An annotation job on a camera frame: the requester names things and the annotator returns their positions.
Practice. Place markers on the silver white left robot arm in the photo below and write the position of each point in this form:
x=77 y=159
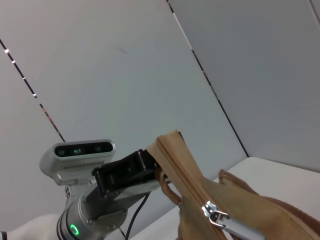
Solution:
x=95 y=220

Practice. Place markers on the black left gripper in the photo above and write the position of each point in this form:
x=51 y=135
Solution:
x=120 y=175

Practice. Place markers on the khaki canvas food bag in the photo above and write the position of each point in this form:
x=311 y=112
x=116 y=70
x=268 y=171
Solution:
x=250 y=207

